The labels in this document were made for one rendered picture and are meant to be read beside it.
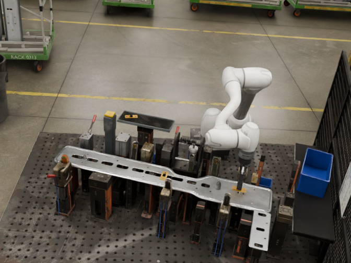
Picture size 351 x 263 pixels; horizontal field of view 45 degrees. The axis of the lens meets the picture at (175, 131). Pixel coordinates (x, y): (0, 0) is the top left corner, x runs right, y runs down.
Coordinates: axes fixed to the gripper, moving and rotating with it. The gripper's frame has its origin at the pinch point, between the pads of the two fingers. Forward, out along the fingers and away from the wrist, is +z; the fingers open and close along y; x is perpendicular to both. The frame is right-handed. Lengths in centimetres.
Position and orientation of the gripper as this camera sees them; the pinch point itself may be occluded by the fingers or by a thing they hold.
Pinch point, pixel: (240, 183)
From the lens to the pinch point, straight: 257.1
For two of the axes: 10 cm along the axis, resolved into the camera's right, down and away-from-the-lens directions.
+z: -0.7, 8.4, 5.4
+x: 9.7, 2.0, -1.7
